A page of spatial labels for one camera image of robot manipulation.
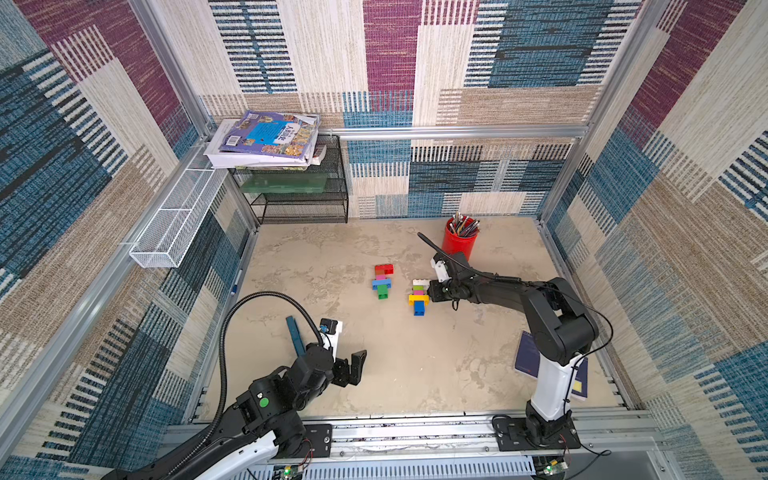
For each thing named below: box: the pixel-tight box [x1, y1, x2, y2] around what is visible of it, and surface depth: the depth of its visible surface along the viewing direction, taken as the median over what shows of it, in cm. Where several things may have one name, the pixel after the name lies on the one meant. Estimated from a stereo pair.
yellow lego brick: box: [408, 294, 431, 305], surface depth 98 cm
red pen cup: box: [442, 222, 479, 262], surface depth 104 cm
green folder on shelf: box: [240, 173, 328, 194], surface depth 102 cm
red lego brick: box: [375, 264, 395, 276], surface depth 106 cm
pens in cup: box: [449, 212, 480, 237], surface depth 101 cm
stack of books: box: [203, 110, 327, 171], surface depth 81 cm
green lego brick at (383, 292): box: [377, 284, 389, 300], surface depth 101 cm
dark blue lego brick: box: [413, 300, 425, 317], surface depth 96 cm
